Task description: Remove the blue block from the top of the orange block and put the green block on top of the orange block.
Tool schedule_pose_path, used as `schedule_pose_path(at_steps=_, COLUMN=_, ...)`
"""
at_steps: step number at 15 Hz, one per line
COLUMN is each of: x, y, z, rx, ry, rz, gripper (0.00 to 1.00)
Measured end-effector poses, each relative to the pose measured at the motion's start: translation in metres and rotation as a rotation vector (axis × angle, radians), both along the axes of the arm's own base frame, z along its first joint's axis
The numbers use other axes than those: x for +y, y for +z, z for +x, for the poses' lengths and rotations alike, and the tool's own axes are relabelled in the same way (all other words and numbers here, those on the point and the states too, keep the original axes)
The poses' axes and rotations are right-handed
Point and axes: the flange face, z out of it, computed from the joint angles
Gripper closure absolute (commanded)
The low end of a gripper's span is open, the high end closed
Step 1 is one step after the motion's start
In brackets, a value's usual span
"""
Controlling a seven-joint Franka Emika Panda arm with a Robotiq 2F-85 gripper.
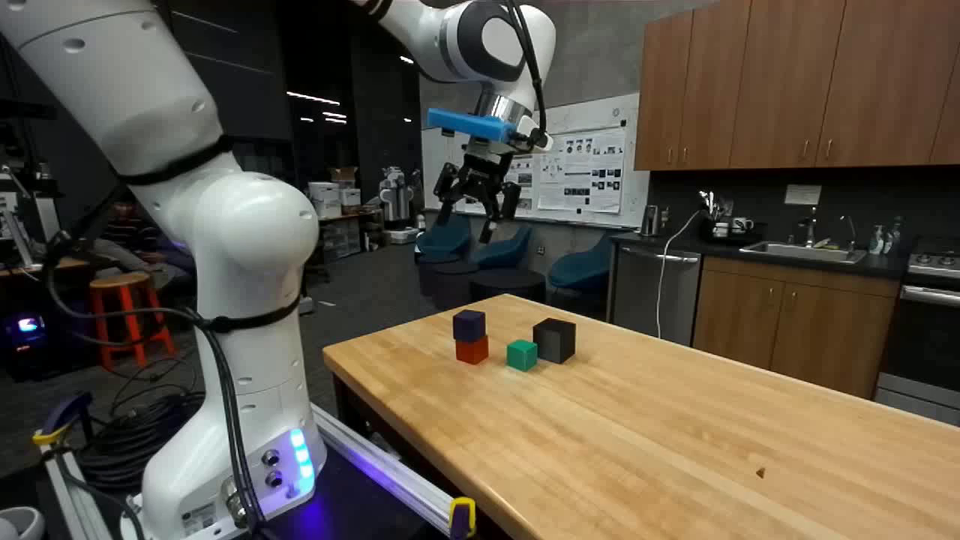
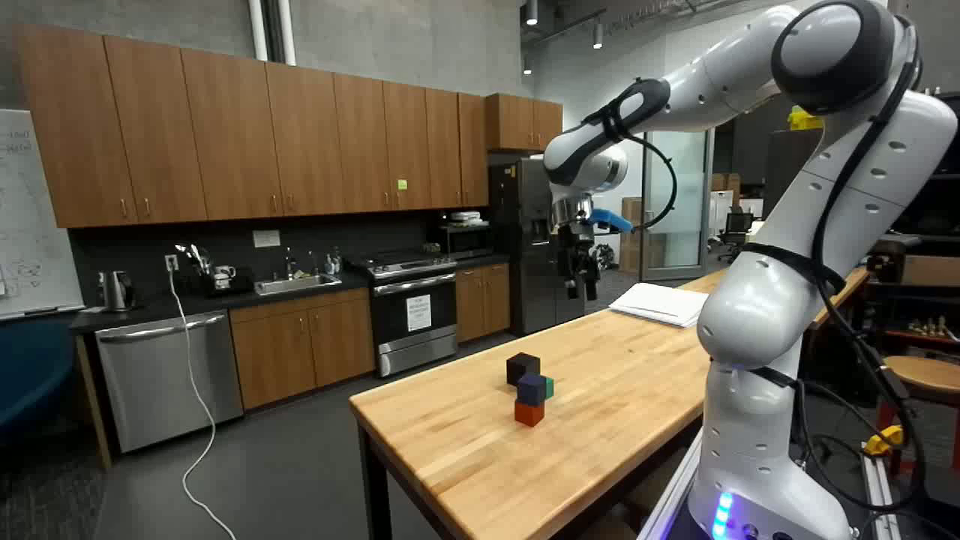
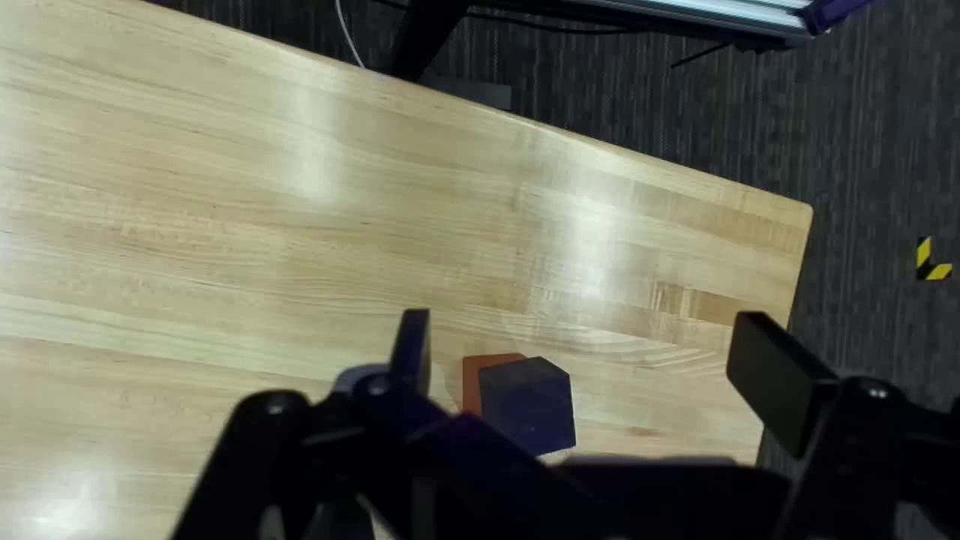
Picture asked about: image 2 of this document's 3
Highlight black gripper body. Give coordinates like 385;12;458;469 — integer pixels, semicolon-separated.
557;222;599;301

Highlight blue block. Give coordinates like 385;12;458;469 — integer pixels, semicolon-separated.
517;375;545;405

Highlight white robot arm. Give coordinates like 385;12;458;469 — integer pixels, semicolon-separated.
543;0;957;540

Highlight black block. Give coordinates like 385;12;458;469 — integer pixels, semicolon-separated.
508;353;541;387

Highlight orange block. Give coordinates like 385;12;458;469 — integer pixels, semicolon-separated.
512;402;545;427

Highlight white paper sheet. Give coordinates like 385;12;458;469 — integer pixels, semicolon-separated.
610;281;704;326

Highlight narrow lower wooden cabinet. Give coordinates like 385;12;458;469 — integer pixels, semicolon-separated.
455;263;509;343

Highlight wooden table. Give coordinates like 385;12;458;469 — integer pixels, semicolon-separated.
349;263;872;540

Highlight stainless steel oven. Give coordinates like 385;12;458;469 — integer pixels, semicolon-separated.
365;256;455;377

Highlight kitchen sink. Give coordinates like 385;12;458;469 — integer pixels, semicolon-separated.
255;277;343;296

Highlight yellow clamp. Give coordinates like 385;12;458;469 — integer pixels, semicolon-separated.
862;427;905;459

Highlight round wooden stool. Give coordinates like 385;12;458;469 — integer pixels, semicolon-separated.
872;353;960;475

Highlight stainless steel dishwasher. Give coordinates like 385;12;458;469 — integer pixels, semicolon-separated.
97;313;243;453

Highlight upper wooden cabinets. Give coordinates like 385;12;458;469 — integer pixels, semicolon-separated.
14;27;562;228

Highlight silver kettle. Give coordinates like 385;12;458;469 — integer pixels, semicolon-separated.
98;270;134;315

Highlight whiteboard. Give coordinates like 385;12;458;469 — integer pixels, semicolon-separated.
0;107;85;318

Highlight blue chair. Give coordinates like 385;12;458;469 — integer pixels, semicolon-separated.
0;318;72;439

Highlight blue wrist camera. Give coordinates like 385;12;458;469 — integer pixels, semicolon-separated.
591;206;636;234

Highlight white power cable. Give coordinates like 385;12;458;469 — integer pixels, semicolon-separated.
162;253;241;540

